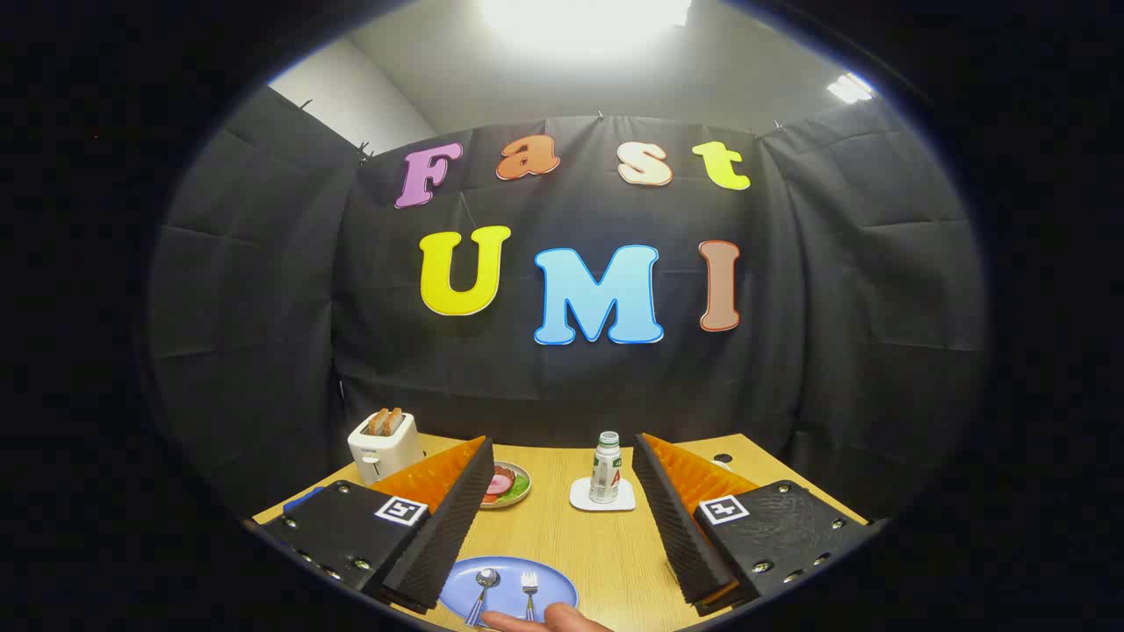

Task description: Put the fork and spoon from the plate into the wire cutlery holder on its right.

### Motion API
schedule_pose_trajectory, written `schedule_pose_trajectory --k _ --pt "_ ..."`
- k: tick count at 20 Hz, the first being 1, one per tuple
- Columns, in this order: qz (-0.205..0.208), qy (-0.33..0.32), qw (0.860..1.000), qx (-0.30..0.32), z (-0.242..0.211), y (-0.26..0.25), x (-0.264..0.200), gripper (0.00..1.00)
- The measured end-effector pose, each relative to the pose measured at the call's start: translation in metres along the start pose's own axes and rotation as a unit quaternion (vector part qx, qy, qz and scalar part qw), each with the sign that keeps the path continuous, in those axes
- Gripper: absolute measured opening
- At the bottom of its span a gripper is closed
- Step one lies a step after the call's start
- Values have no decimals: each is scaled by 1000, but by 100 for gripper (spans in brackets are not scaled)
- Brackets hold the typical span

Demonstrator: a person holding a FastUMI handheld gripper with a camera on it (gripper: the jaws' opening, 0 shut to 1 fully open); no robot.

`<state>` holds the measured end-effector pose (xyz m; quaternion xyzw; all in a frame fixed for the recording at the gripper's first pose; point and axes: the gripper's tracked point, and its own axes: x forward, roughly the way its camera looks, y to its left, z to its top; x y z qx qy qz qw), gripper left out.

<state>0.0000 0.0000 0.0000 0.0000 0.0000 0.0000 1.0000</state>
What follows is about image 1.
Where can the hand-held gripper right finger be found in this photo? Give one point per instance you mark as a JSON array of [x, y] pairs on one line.
[[676, 527]]

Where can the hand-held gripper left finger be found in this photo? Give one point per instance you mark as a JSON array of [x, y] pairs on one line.
[[448, 527]]

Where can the white coaster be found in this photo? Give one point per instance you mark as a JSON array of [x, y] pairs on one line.
[[625, 503]]

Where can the pink ham slice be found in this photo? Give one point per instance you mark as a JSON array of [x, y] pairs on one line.
[[500, 484]]

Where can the beige food plate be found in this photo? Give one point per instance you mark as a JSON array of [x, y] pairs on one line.
[[518, 500]]

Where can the green lettuce leaf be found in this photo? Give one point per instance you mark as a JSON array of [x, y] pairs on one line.
[[518, 485]]

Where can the white drink bottle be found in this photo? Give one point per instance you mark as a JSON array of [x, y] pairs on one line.
[[604, 474]]

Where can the white toaster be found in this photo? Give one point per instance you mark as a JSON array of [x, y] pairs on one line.
[[386, 455]]

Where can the blue round plate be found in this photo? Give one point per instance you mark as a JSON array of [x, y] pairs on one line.
[[551, 584]]

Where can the brown toast slice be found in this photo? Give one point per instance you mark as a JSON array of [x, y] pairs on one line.
[[396, 420], [378, 423]]

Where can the blue folded cloth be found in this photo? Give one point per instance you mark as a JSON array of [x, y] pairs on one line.
[[303, 502]]

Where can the small ceiling light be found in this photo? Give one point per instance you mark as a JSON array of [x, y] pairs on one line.
[[848, 88]]

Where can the large ceiling light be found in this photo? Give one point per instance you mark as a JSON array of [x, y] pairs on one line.
[[584, 17]]

